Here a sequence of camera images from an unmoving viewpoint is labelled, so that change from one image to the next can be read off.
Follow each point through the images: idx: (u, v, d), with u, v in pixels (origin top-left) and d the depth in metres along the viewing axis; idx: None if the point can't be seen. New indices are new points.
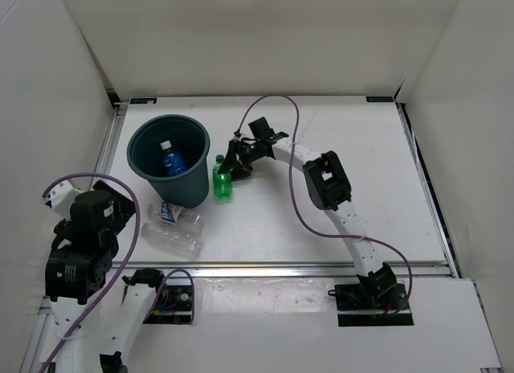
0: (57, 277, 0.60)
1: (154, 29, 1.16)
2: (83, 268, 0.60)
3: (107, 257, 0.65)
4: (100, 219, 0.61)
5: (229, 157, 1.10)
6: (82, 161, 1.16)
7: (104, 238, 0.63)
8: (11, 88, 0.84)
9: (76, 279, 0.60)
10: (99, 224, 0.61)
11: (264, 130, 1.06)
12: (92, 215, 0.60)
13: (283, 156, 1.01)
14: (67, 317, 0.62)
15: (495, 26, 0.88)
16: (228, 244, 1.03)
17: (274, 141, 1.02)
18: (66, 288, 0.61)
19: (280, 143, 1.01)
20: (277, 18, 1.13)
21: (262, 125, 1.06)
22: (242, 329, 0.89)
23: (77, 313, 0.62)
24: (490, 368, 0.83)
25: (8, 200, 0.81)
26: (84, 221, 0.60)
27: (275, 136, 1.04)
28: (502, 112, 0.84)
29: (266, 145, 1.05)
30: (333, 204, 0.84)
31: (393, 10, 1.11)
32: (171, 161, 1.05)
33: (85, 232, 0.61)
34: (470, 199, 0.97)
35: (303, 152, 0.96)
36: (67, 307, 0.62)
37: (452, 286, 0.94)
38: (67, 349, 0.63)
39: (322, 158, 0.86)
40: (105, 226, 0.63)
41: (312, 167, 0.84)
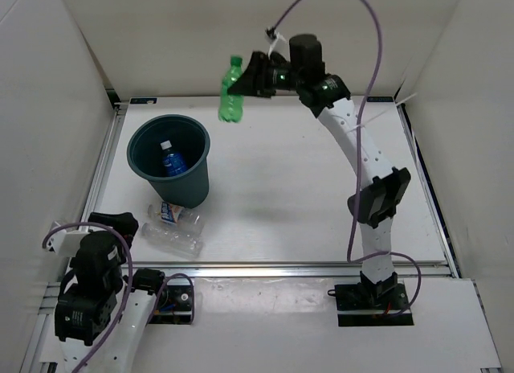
0: (66, 321, 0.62)
1: (154, 29, 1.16)
2: (88, 313, 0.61)
3: (111, 297, 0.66)
4: (104, 265, 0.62)
5: None
6: (82, 161, 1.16)
7: (107, 280, 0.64)
8: (11, 88, 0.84)
9: (83, 322, 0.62)
10: (103, 269, 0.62)
11: (312, 63, 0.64)
12: (97, 263, 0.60)
13: (327, 124, 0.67)
14: (75, 355, 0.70)
15: (495, 26, 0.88)
16: (229, 244, 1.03)
17: (325, 98, 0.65)
18: (74, 330, 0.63)
19: (338, 111, 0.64)
20: (277, 18, 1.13)
21: (312, 56, 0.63)
22: (242, 329, 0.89)
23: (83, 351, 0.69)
24: (490, 368, 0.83)
25: (8, 199, 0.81)
26: (88, 267, 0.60)
27: (330, 88, 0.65)
28: (503, 112, 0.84)
29: (311, 94, 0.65)
30: (374, 223, 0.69)
31: (392, 10, 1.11)
32: (171, 161, 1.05)
33: (90, 277, 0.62)
34: (470, 199, 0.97)
35: (370, 153, 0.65)
36: (75, 348, 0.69)
37: (451, 286, 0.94)
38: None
39: (393, 177, 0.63)
40: (110, 268, 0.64)
41: (379, 191, 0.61)
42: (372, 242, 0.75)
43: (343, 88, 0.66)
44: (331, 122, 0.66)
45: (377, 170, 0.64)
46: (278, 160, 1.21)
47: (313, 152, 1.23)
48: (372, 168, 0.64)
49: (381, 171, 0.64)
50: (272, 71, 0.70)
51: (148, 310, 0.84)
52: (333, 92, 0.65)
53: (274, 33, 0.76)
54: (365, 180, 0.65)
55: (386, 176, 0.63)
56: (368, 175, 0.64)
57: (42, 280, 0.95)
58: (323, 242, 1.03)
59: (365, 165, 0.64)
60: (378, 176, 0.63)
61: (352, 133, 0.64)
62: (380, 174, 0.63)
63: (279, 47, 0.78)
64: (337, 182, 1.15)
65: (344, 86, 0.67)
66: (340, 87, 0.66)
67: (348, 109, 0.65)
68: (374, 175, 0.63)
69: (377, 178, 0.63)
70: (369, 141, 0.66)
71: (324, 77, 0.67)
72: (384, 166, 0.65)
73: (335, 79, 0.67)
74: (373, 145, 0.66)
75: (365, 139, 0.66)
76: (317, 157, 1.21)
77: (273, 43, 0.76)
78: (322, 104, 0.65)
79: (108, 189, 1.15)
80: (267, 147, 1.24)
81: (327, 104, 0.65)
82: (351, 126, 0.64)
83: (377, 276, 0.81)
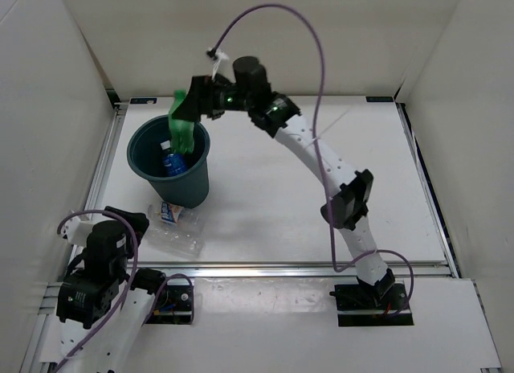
0: (67, 301, 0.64)
1: (154, 30, 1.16)
2: (91, 296, 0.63)
3: (114, 286, 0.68)
4: (112, 252, 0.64)
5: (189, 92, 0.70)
6: (82, 161, 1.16)
7: (112, 268, 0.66)
8: (11, 88, 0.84)
9: (86, 305, 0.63)
10: (110, 256, 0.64)
11: (259, 85, 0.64)
12: (106, 248, 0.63)
13: (283, 142, 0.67)
14: (72, 338, 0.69)
15: (495, 26, 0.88)
16: (228, 244, 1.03)
17: (279, 120, 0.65)
18: (75, 312, 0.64)
19: (291, 129, 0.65)
20: (277, 18, 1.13)
21: (257, 80, 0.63)
22: (242, 329, 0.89)
23: (81, 335, 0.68)
24: (490, 368, 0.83)
25: (9, 199, 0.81)
26: (97, 252, 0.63)
27: (279, 108, 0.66)
28: (503, 112, 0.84)
29: (263, 117, 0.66)
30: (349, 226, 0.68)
31: (392, 10, 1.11)
32: (171, 161, 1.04)
33: (97, 262, 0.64)
34: (470, 199, 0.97)
35: (332, 162, 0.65)
36: (73, 331, 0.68)
37: (452, 286, 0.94)
38: (69, 366, 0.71)
39: (357, 180, 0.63)
40: (116, 256, 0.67)
41: (348, 198, 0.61)
42: (356, 244, 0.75)
43: (292, 105, 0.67)
44: (287, 140, 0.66)
45: (343, 178, 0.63)
46: (277, 160, 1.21)
47: None
48: (337, 176, 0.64)
49: (347, 177, 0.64)
50: (218, 94, 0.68)
51: (148, 309, 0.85)
52: (283, 112, 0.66)
53: (215, 53, 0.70)
54: (331, 190, 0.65)
55: (352, 182, 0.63)
56: (334, 184, 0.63)
57: (42, 280, 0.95)
58: (323, 242, 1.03)
59: (330, 174, 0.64)
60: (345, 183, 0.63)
61: (310, 146, 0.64)
62: (346, 180, 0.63)
63: (222, 67, 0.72)
64: None
65: (292, 104, 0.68)
66: (290, 105, 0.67)
67: (302, 125, 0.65)
68: (340, 182, 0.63)
69: (343, 185, 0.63)
70: (329, 151, 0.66)
71: (272, 96, 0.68)
72: (348, 170, 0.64)
73: (283, 97, 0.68)
74: (333, 153, 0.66)
75: (324, 149, 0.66)
76: None
77: (216, 65, 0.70)
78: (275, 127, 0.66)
79: (108, 189, 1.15)
80: (267, 147, 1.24)
81: (281, 123, 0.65)
82: (308, 141, 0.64)
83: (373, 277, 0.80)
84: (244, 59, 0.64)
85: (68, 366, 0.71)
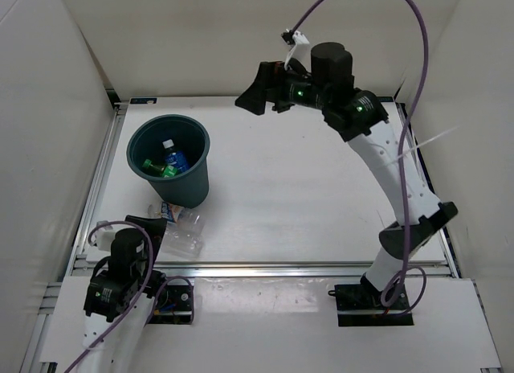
0: (95, 296, 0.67)
1: (153, 30, 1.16)
2: (117, 293, 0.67)
3: (135, 286, 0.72)
4: (133, 256, 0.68)
5: (257, 84, 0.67)
6: (82, 161, 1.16)
7: (134, 269, 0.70)
8: (11, 88, 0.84)
9: (110, 301, 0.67)
10: (132, 260, 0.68)
11: (340, 75, 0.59)
12: (128, 252, 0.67)
13: (361, 150, 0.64)
14: (95, 330, 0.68)
15: (496, 26, 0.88)
16: (228, 244, 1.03)
17: (361, 123, 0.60)
18: (99, 306, 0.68)
19: (376, 139, 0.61)
20: (277, 18, 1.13)
21: (339, 69, 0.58)
22: (242, 329, 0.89)
23: (104, 327, 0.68)
24: (489, 368, 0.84)
25: (8, 199, 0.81)
26: (120, 254, 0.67)
27: (365, 108, 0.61)
28: (503, 112, 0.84)
29: (341, 114, 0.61)
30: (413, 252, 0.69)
31: (393, 10, 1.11)
32: (176, 160, 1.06)
33: (120, 264, 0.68)
34: (470, 199, 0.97)
35: (414, 188, 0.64)
36: (97, 323, 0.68)
37: (451, 285, 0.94)
38: (87, 360, 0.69)
39: (439, 214, 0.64)
40: (137, 260, 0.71)
41: (426, 232, 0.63)
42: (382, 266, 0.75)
43: (377, 106, 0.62)
44: (368, 150, 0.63)
45: (422, 208, 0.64)
46: (278, 160, 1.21)
47: (314, 152, 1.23)
48: (416, 205, 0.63)
49: (426, 208, 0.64)
50: (290, 84, 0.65)
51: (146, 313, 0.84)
52: (369, 113, 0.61)
53: (292, 37, 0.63)
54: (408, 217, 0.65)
55: (432, 215, 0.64)
56: (413, 214, 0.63)
57: (42, 280, 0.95)
58: (322, 243, 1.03)
59: (410, 202, 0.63)
60: (424, 215, 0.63)
61: (393, 165, 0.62)
62: (426, 211, 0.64)
63: (299, 51, 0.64)
64: (337, 182, 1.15)
65: (378, 104, 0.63)
66: (375, 107, 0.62)
67: (386, 137, 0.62)
68: (419, 214, 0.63)
69: (422, 216, 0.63)
70: (412, 173, 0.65)
71: (356, 94, 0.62)
72: (427, 200, 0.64)
73: (368, 96, 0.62)
74: (416, 177, 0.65)
75: (407, 170, 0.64)
76: (318, 157, 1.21)
77: (291, 51, 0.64)
78: (356, 128, 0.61)
79: (109, 188, 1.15)
80: (267, 147, 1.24)
81: (363, 129, 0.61)
82: (391, 157, 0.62)
83: (382, 284, 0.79)
84: (327, 46, 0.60)
85: (87, 361, 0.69)
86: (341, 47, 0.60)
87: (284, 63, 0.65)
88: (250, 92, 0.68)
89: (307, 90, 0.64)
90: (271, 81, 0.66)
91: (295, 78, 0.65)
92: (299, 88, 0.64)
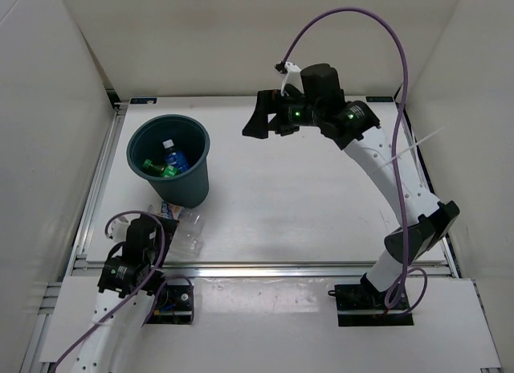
0: (110, 273, 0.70)
1: (153, 30, 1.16)
2: (132, 271, 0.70)
3: (146, 271, 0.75)
4: (146, 240, 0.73)
5: (259, 110, 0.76)
6: (82, 161, 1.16)
7: (146, 254, 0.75)
8: (12, 89, 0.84)
9: (124, 278, 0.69)
10: (145, 243, 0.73)
11: (328, 88, 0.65)
12: (144, 234, 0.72)
13: (357, 157, 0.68)
14: (105, 306, 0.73)
15: (496, 26, 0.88)
16: (228, 244, 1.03)
17: (355, 129, 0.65)
18: (114, 284, 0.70)
19: (369, 143, 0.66)
20: (277, 18, 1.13)
21: (326, 84, 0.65)
22: (242, 330, 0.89)
23: (116, 302, 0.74)
24: (489, 368, 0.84)
25: (8, 200, 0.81)
26: (135, 237, 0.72)
27: (356, 116, 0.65)
28: (503, 113, 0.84)
29: (335, 125, 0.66)
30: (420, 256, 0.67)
31: (393, 10, 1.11)
32: (176, 159, 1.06)
33: (134, 247, 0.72)
34: (470, 200, 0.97)
35: (412, 188, 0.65)
36: (109, 300, 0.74)
37: (451, 285, 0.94)
38: (95, 337, 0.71)
39: (442, 213, 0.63)
40: (149, 246, 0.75)
41: (428, 231, 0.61)
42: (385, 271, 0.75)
43: (369, 114, 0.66)
44: (362, 155, 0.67)
45: (422, 207, 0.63)
46: (278, 160, 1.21)
47: (313, 152, 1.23)
48: (414, 204, 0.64)
49: (427, 208, 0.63)
50: (287, 108, 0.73)
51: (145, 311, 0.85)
52: (361, 120, 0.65)
53: (284, 66, 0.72)
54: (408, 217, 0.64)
55: (433, 213, 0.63)
56: (412, 214, 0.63)
57: (42, 280, 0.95)
58: (323, 243, 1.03)
59: (408, 201, 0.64)
60: (424, 214, 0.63)
61: (387, 166, 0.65)
62: (426, 211, 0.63)
63: (294, 78, 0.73)
64: (337, 182, 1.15)
65: (370, 112, 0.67)
66: (367, 114, 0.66)
67: (378, 141, 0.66)
68: (419, 213, 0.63)
69: (422, 215, 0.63)
70: (408, 174, 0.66)
71: (347, 104, 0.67)
72: (428, 200, 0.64)
73: (359, 105, 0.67)
74: (414, 178, 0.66)
75: (403, 172, 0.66)
76: (318, 157, 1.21)
77: (285, 79, 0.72)
78: (349, 136, 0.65)
79: (108, 188, 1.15)
80: (267, 146, 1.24)
81: (356, 135, 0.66)
82: (385, 159, 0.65)
83: (383, 284, 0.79)
84: (313, 66, 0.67)
85: (94, 337, 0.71)
86: (325, 66, 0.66)
87: (281, 89, 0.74)
88: (253, 118, 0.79)
89: (303, 112, 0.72)
90: (271, 107, 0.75)
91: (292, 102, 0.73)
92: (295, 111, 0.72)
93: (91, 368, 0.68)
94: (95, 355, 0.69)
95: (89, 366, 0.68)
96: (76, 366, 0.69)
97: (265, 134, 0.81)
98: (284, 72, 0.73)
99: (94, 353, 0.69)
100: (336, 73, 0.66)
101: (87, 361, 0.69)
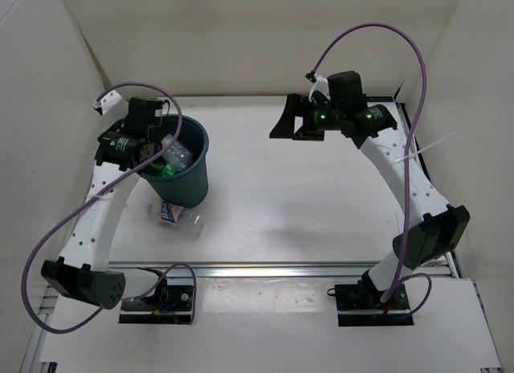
0: (108, 145, 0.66)
1: (153, 30, 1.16)
2: (133, 142, 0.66)
3: (152, 150, 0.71)
4: (151, 115, 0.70)
5: (287, 111, 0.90)
6: (82, 161, 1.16)
7: (152, 133, 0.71)
8: (10, 88, 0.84)
9: (125, 149, 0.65)
10: (149, 119, 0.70)
11: (349, 91, 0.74)
12: (145, 109, 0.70)
13: (371, 154, 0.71)
14: (104, 179, 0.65)
15: (496, 26, 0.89)
16: (228, 243, 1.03)
17: (371, 128, 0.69)
18: (115, 157, 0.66)
19: (382, 141, 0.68)
20: (277, 18, 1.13)
21: (348, 86, 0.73)
22: (242, 330, 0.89)
23: (117, 177, 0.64)
24: (489, 368, 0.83)
25: (7, 199, 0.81)
26: (139, 111, 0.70)
27: (374, 117, 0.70)
28: (503, 112, 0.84)
29: (353, 122, 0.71)
30: (427, 260, 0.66)
31: (393, 10, 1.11)
32: (175, 158, 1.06)
33: (138, 120, 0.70)
34: (470, 199, 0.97)
35: (420, 188, 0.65)
36: (109, 171, 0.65)
37: (452, 286, 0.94)
38: (91, 211, 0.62)
39: (449, 214, 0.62)
40: (152, 124, 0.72)
41: (433, 230, 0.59)
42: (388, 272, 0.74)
43: (388, 117, 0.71)
44: (376, 153, 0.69)
45: (428, 207, 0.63)
46: (277, 160, 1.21)
47: (313, 152, 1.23)
48: (421, 203, 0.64)
49: (434, 208, 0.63)
50: (314, 112, 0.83)
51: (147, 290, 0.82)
52: (379, 122, 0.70)
53: (314, 75, 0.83)
54: (414, 216, 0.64)
55: (439, 213, 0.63)
56: (418, 212, 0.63)
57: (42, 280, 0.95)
58: (323, 242, 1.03)
59: (414, 199, 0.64)
60: (430, 213, 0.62)
61: (398, 163, 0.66)
62: (432, 211, 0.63)
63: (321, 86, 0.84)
64: (337, 181, 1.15)
65: (389, 116, 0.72)
66: (385, 117, 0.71)
67: (393, 141, 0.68)
68: (425, 211, 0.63)
69: (428, 215, 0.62)
70: (418, 174, 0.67)
71: (368, 108, 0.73)
72: (436, 201, 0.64)
73: (379, 110, 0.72)
74: (424, 179, 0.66)
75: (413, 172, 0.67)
76: (318, 157, 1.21)
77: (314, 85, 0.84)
78: (365, 133, 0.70)
79: None
80: (268, 146, 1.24)
81: (371, 133, 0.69)
82: (397, 157, 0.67)
83: (382, 284, 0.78)
84: (339, 73, 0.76)
85: (91, 211, 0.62)
86: (349, 73, 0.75)
87: (310, 94, 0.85)
88: (282, 120, 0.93)
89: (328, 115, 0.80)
90: (299, 111, 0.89)
91: (318, 108, 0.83)
92: (320, 113, 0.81)
93: (89, 244, 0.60)
94: (93, 231, 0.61)
95: (87, 241, 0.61)
96: (73, 240, 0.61)
97: (291, 135, 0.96)
98: (313, 80, 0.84)
99: (91, 229, 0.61)
100: (358, 79, 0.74)
101: (85, 236, 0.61)
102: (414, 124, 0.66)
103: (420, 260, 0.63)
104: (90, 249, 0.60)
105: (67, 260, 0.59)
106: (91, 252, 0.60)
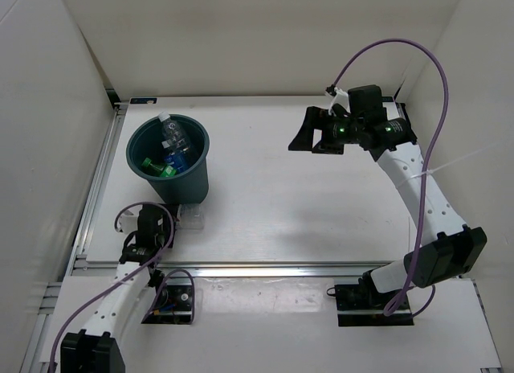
0: (129, 255, 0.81)
1: (153, 30, 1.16)
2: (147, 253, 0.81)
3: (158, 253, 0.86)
4: (155, 227, 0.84)
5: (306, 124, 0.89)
6: (82, 161, 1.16)
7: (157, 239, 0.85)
8: (10, 88, 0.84)
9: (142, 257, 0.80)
10: (154, 231, 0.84)
11: (369, 104, 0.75)
12: (152, 223, 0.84)
13: (387, 168, 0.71)
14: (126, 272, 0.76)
15: (498, 26, 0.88)
16: (229, 244, 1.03)
17: (389, 141, 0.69)
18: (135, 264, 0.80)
19: (400, 155, 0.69)
20: (277, 18, 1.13)
21: (366, 99, 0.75)
22: (242, 330, 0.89)
23: (136, 268, 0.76)
24: (490, 368, 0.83)
25: (7, 199, 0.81)
26: (145, 225, 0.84)
27: (393, 130, 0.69)
28: (505, 112, 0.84)
29: (371, 134, 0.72)
30: (439, 279, 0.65)
31: (393, 10, 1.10)
32: (173, 160, 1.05)
33: (146, 233, 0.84)
34: (470, 199, 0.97)
35: (436, 206, 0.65)
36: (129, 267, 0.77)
37: (454, 287, 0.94)
38: (116, 293, 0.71)
39: (463, 235, 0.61)
40: (157, 231, 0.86)
41: (446, 247, 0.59)
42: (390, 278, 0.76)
43: (407, 130, 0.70)
44: (392, 166, 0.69)
45: (442, 226, 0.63)
46: (277, 160, 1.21)
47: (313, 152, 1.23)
48: (434, 220, 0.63)
49: (448, 227, 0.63)
50: (333, 126, 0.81)
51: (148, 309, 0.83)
52: (397, 135, 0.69)
53: (334, 88, 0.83)
54: (428, 233, 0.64)
55: (454, 234, 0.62)
56: (431, 231, 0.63)
57: (42, 280, 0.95)
58: (323, 242, 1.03)
59: (429, 217, 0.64)
60: (444, 231, 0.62)
61: (415, 179, 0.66)
62: (446, 230, 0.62)
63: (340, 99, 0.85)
64: (336, 181, 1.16)
65: (409, 129, 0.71)
66: (405, 130, 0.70)
67: (411, 156, 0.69)
68: (439, 230, 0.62)
69: (442, 233, 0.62)
70: (434, 188, 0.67)
71: (387, 121, 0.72)
72: (451, 220, 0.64)
73: (398, 123, 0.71)
74: (440, 197, 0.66)
75: (430, 188, 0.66)
76: (317, 157, 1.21)
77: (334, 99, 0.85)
78: (383, 145, 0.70)
79: (109, 188, 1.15)
80: (268, 146, 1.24)
81: (389, 145, 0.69)
82: (414, 173, 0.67)
83: (384, 287, 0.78)
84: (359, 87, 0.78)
85: (114, 294, 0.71)
86: (370, 87, 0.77)
87: (330, 108, 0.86)
88: (300, 133, 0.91)
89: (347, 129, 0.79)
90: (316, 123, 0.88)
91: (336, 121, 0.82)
92: (338, 126, 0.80)
93: (110, 317, 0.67)
94: (115, 306, 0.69)
95: (108, 315, 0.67)
96: (95, 315, 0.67)
97: (310, 148, 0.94)
98: (332, 94, 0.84)
99: (113, 305, 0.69)
100: (378, 92, 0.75)
101: (108, 311, 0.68)
102: (429, 150, 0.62)
103: (430, 277, 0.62)
104: (112, 321, 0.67)
105: (88, 330, 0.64)
106: (112, 323, 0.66)
